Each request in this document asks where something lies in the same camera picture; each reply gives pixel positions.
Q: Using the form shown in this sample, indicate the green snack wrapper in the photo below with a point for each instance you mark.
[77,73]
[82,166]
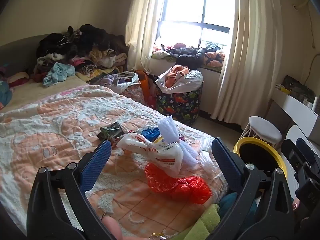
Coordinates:
[112,131]

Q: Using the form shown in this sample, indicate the red pink cloth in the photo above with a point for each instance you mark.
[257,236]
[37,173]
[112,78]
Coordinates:
[18,78]

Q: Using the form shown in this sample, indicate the dark puffer jacket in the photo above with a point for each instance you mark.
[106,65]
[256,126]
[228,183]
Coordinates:
[187,55]

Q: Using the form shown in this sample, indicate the beige bed sheet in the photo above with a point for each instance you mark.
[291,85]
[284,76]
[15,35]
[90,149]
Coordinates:
[37,92]

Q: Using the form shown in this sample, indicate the white plastic bag red print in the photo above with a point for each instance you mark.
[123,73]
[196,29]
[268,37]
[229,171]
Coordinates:
[140,145]

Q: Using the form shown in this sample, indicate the purple snack wrapper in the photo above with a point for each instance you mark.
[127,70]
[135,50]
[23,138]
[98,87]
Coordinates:
[181,137]

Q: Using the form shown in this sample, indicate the blue plastic wrapper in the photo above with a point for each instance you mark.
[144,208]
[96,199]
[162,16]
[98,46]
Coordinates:
[150,133]

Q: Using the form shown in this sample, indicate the orange bag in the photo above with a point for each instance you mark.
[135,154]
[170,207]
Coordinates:
[145,82]

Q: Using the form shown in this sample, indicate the dark camouflage bag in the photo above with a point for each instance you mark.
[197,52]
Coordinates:
[297,87]

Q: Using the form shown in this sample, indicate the person's left hand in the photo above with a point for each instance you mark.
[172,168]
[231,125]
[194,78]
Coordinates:
[112,228]

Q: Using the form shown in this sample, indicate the narrow cream curtain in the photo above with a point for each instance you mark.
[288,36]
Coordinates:
[145,25]

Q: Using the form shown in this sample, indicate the blue patterned cloth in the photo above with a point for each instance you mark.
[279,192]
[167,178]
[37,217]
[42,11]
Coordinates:
[5,92]

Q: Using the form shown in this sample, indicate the wide cream curtain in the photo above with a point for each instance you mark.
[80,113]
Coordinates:
[250,55]

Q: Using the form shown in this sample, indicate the pile of mixed clothes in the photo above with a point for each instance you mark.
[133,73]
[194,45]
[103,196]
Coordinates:
[85,45]

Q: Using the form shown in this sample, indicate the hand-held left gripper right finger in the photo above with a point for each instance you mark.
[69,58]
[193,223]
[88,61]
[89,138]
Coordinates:
[227,166]

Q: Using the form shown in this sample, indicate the orange dark patterned quilt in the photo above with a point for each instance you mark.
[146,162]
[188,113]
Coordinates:
[215,58]

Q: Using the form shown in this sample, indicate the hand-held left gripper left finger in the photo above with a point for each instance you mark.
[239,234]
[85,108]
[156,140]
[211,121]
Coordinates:
[96,166]

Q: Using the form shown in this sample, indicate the teal cushion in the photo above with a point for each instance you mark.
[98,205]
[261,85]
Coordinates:
[227,202]

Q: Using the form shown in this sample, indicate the floral fabric bag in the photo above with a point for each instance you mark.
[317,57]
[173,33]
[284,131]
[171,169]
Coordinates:
[133,93]

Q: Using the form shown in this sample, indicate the person's right hand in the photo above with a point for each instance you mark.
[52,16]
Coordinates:
[295,205]

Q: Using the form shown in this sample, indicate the large white plastic bag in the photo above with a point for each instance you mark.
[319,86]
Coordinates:
[185,81]

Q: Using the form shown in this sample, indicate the clear white plastic bag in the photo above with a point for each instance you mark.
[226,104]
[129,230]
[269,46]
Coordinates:
[170,130]

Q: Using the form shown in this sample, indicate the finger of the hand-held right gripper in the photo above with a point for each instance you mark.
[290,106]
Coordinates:
[307,150]
[291,155]

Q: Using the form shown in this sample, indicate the yellow rimmed black trash bin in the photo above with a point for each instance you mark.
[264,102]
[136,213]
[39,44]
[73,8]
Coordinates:
[260,155]

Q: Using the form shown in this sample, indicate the light blue cloth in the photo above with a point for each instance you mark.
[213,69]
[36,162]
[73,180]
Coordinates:
[58,73]

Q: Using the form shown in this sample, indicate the dark framed window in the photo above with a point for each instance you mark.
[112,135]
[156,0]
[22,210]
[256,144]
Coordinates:
[185,0]

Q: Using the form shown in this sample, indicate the dinosaur print fabric basket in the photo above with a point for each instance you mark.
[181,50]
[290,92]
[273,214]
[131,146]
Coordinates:
[180,107]

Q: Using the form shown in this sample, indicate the white drawer cabinet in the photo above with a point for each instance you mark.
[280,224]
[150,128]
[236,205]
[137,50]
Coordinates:
[300,136]

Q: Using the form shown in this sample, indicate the orange clothes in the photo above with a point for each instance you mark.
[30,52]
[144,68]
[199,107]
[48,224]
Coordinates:
[177,73]

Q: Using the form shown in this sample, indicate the grey bed headboard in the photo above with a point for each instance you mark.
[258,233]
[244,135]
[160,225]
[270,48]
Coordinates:
[17,47]

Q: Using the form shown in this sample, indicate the white vanity desk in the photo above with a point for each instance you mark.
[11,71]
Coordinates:
[295,107]

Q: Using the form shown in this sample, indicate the orange white quilted blanket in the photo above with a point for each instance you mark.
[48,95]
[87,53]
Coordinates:
[50,135]

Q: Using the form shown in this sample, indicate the yellow flat box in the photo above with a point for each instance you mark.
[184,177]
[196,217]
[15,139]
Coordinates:
[282,88]

